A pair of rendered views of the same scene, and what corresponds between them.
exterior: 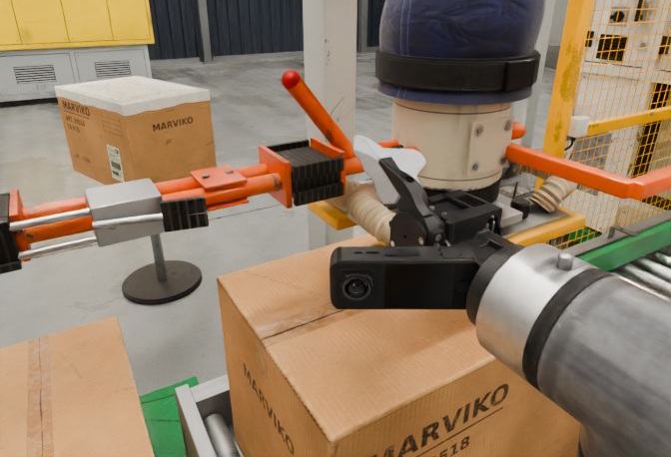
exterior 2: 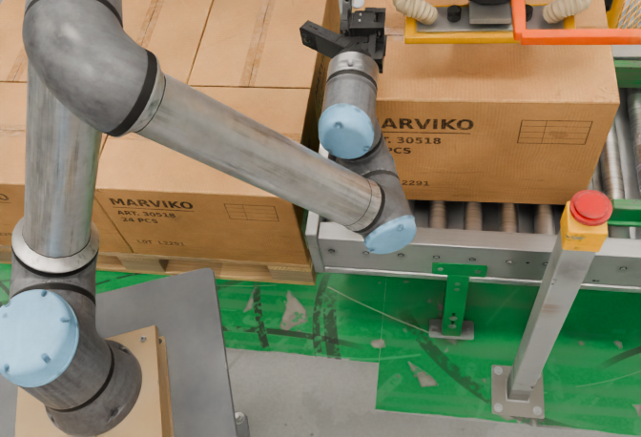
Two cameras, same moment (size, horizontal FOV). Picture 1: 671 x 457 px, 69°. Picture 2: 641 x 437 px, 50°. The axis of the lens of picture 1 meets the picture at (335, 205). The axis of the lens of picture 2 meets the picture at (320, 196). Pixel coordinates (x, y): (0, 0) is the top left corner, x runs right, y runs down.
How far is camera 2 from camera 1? 104 cm
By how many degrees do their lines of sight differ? 47
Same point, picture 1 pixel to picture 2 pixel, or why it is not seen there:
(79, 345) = not seen: outside the picture
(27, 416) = (257, 19)
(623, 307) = (340, 84)
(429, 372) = (411, 92)
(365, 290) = (310, 42)
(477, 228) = (368, 32)
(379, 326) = (413, 54)
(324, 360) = not seen: hidden behind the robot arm
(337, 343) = not seen: hidden behind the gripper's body
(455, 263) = (337, 46)
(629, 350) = (328, 95)
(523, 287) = (333, 66)
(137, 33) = not seen: outside the picture
